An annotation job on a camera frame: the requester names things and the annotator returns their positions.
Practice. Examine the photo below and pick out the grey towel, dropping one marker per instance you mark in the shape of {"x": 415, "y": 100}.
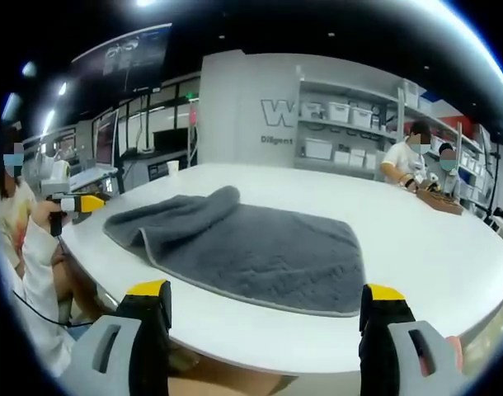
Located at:
{"x": 255, "y": 255}

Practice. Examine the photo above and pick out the person's left hand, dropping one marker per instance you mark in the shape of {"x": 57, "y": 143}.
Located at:
{"x": 41, "y": 214}

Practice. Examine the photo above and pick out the person's right hand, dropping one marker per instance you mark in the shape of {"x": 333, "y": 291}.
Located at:
{"x": 453, "y": 348}

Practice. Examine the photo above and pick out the white tilted panel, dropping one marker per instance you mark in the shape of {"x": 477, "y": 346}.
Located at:
{"x": 92, "y": 175}

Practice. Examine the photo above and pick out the person's upper body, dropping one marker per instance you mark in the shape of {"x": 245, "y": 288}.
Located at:
{"x": 12, "y": 214}

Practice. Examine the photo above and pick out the purple screen monitor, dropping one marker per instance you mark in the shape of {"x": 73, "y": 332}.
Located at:
{"x": 105, "y": 138}

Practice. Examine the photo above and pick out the grey lab bench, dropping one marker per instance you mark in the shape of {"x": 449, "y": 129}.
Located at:
{"x": 152, "y": 163}

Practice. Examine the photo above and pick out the white paper cup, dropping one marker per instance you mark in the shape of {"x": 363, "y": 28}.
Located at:
{"x": 173, "y": 168}

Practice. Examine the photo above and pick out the black desk monitor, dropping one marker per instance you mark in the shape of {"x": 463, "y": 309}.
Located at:
{"x": 171, "y": 139}

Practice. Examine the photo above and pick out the pink hanging tag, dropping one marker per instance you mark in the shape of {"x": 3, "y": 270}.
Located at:
{"x": 192, "y": 115}

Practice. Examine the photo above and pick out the brown wooden tray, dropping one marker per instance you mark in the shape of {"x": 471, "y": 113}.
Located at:
{"x": 441, "y": 203}

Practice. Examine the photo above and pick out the black tripod stand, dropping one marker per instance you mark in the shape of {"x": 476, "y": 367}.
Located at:
{"x": 491, "y": 177}

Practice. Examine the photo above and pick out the grey metal shelf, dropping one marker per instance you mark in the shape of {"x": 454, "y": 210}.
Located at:
{"x": 342, "y": 123}

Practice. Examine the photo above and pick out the shelf with white bins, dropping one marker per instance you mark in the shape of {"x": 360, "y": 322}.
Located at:
{"x": 350, "y": 113}

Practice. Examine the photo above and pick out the large dark wall screen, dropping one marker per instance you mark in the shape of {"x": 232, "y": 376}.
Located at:
{"x": 128, "y": 53}

